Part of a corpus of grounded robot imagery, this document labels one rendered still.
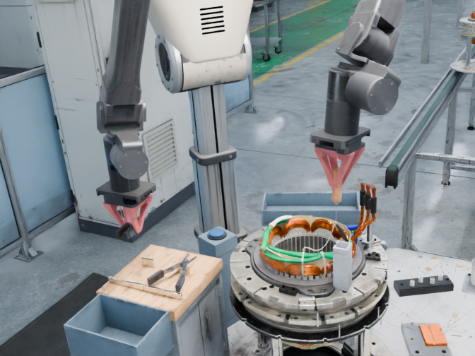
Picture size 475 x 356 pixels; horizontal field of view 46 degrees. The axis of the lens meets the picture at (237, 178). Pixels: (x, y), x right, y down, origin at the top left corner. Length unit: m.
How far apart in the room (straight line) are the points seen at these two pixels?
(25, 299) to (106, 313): 2.07
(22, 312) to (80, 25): 1.53
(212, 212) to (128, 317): 0.49
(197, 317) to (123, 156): 0.41
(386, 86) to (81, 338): 0.71
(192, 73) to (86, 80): 1.91
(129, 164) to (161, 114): 2.61
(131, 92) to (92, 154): 2.43
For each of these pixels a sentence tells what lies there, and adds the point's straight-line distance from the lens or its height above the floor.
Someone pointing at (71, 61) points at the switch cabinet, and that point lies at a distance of 3.30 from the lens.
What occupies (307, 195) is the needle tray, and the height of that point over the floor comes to 1.06.
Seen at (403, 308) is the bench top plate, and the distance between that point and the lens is 1.57.
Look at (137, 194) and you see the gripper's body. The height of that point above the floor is 1.28.
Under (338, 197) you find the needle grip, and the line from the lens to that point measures 1.00.
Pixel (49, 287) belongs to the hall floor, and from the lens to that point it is 3.31.
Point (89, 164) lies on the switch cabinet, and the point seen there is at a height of 0.50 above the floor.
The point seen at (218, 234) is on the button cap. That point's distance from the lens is 1.38.
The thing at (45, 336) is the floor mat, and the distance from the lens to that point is 2.93.
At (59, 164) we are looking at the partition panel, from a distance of 3.72.
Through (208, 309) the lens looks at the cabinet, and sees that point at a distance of 1.25.
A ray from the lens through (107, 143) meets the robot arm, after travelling 1.06.
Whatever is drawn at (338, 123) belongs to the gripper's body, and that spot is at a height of 1.42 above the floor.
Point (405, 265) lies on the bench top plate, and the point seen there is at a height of 0.78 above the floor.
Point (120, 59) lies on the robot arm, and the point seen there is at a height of 1.54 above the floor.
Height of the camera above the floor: 1.72
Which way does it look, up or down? 24 degrees down
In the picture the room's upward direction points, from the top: 5 degrees counter-clockwise
